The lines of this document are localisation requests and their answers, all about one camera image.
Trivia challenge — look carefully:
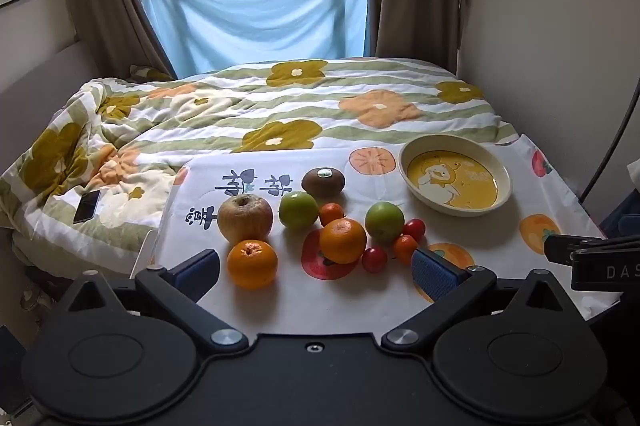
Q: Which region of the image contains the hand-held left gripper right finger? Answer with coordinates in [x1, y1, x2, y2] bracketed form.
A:
[381, 247, 576, 354]

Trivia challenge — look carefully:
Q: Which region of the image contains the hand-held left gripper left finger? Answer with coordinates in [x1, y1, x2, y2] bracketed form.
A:
[65, 249, 249, 354]

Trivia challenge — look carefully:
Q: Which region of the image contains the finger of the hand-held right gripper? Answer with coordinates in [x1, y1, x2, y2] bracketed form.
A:
[544, 233, 640, 264]

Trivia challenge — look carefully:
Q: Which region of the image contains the small tangerine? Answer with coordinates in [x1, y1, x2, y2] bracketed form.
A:
[319, 202, 346, 227]
[392, 235, 420, 267]

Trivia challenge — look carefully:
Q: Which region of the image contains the large orange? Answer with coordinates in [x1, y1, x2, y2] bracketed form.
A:
[226, 239, 279, 290]
[319, 217, 368, 265]

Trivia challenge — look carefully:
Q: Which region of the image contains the red cherry tomato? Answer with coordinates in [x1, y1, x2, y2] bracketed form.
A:
[361, 247, 388, 273]
[402, 218, 426, 242]

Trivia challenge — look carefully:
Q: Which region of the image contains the wrinkled yellow-red apple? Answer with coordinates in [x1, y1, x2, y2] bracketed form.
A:
[217, 193, 275, 245]

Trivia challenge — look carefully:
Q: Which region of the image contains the yellow bowl with bear print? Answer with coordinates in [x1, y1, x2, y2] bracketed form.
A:
[398, 134, 513, 217]

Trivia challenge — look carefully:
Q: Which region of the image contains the green round fruit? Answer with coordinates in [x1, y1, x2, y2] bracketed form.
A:
[364, 201, 405, 243]
[278, 191, 320, 228]

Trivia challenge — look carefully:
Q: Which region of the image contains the white fruit-print cloth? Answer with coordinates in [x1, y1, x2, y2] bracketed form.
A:
[149, 133, 625, 337]

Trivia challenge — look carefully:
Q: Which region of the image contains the black smartphone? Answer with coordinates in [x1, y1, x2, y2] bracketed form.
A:
[73, 190, 101, 224]

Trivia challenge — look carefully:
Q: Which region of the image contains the brown kiwi with sticker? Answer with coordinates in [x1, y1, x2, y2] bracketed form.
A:
[301, 167, 346, 199]

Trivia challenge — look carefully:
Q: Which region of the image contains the floral striped blanket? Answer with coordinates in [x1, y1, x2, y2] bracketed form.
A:
[0, 58, 521, 268]

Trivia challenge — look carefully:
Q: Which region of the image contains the floral pillow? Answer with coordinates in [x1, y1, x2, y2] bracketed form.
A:
[127, 64, 174, 83]

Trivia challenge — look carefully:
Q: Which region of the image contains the light blue hanging cloth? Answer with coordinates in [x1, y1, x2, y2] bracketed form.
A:
[139, 0, 370, 80]

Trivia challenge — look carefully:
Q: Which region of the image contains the black cable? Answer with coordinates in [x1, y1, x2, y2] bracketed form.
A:
[580, 76, 640, 207]

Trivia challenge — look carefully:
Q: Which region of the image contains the grey bed frame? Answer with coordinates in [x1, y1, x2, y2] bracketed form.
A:
[0, 39, 103, 169]

